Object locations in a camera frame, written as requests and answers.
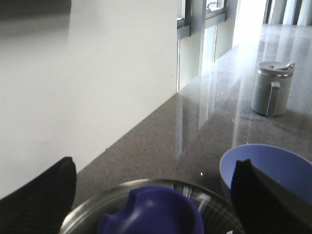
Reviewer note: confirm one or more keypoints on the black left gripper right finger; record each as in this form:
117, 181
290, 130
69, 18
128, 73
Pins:
265, 207

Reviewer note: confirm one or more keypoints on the glass pot lid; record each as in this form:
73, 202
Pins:
153, 206

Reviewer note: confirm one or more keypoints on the light blue plastic bowl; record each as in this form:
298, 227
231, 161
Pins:
286, 167

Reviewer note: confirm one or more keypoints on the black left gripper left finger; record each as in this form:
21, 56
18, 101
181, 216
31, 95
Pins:
41, 205

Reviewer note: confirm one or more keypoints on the grey window frame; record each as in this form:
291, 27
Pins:
193, 17

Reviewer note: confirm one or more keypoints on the grey lidded jug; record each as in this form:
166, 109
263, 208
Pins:
272, 88

